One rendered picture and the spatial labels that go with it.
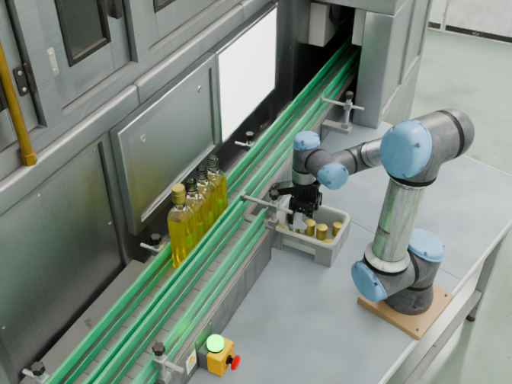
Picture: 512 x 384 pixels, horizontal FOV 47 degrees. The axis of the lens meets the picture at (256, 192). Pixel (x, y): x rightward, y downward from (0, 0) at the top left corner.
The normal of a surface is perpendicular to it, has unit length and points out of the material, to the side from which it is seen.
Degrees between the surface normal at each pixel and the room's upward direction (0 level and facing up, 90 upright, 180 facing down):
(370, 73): 90
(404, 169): 80
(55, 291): 90
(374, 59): 90
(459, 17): 90
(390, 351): 0
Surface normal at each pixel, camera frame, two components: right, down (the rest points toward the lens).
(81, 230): 0.89, 0.29
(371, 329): 0.00, -0.77
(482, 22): -0.45, 0.57
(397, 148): -0.83, 0.20
